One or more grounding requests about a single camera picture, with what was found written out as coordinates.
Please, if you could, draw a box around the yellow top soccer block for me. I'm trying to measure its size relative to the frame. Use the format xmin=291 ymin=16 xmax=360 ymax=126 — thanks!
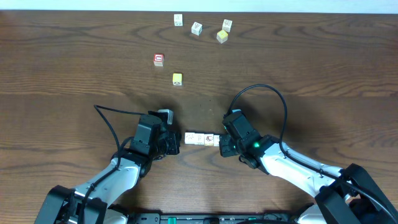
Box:
xmin=172 ymin=73 xmax=183 ymax=86

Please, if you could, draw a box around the yellow top far block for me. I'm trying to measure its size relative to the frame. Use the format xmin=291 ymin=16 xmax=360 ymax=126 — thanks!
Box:
xmin=216 ymin=30 xmax=229 ymax=44

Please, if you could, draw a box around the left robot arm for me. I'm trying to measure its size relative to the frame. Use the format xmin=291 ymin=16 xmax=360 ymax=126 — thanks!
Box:
xmin=35 ymin=110 xmax=181 ymax=223

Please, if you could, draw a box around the teal edged white block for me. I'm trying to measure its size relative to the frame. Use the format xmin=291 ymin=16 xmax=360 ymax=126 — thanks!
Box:
xmin=213 ymin=134 xmax=220 ymax=147

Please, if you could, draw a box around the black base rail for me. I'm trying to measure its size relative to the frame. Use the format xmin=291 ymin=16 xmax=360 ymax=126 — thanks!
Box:
xmin=127 ymin=213 xmax=297 ymax=224

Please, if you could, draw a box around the white block brown picture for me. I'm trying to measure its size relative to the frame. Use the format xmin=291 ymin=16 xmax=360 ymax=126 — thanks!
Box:
xmin=204 ymin=134 xmax=214 ymax=146

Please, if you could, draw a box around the green edged white block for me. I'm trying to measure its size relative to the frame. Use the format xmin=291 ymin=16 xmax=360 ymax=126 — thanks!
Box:
xmin=184 ymin=132 xmax=197 ymax=144

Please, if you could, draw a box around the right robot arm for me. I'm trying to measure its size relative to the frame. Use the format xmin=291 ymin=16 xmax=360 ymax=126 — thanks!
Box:
xmin=220 ymin=110 xmax=397 ymax=223

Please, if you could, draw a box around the white block number three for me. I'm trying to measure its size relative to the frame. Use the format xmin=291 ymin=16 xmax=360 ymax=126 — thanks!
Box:
xmin=191 ymin=22 xmax=203 ymax=35

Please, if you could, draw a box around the red top block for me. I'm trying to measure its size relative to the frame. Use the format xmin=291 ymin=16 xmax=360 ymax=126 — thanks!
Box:
xmin=153 ymin=54 xmax=164 ymax=67

